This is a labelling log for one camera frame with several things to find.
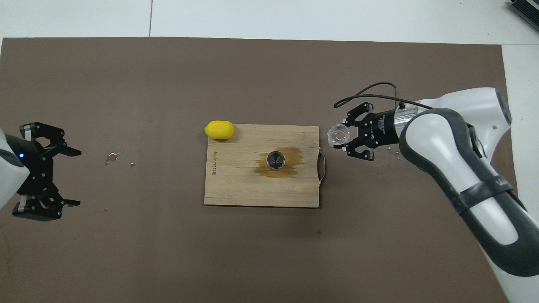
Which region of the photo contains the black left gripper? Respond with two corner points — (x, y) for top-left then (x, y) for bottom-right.
(12, 122), (82, 221)

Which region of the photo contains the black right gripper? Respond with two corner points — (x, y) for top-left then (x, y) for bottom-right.
(337, 102), (400, 161)

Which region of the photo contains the steel double jigger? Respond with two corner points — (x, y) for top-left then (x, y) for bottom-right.
(266, 150), (286, 171)

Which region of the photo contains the brown table mat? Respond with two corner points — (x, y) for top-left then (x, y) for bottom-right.
(0, 37), (530, 303)

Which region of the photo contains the wooden cutting board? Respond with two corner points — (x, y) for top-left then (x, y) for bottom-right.
(204, 124), (326, 208)

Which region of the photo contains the yellow lemon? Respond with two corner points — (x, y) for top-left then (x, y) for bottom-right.
(204, 120), (235, 140)

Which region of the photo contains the grey ribbed metal device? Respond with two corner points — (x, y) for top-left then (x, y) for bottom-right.
(507, 0), (539, 30)

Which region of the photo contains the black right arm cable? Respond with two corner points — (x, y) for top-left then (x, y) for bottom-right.
(334, 82), (434, 111)

